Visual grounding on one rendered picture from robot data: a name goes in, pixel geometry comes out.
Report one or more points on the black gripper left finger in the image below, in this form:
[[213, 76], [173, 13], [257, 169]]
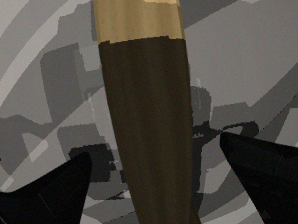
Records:
[[55, 198]]

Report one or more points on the brown wooden board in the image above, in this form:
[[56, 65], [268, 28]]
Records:
[[144, 64]]

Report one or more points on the dark brown wooden post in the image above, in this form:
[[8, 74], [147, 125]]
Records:
[[194, 217]]

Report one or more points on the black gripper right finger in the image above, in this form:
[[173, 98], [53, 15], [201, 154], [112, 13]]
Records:
[[268, 172]]

